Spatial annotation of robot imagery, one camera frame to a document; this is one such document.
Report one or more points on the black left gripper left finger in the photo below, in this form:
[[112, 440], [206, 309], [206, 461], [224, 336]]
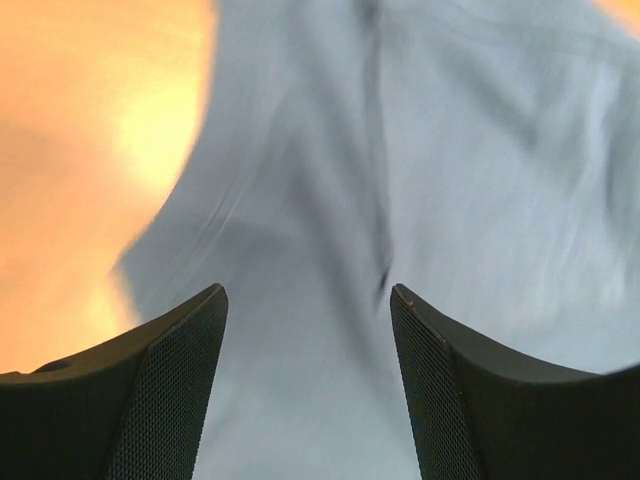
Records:
[[132, 407]]

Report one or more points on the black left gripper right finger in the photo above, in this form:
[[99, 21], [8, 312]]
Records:
[[481, 410]]

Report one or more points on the blue-grey t shirt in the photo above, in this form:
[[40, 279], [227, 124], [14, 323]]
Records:
[[483, 153]]

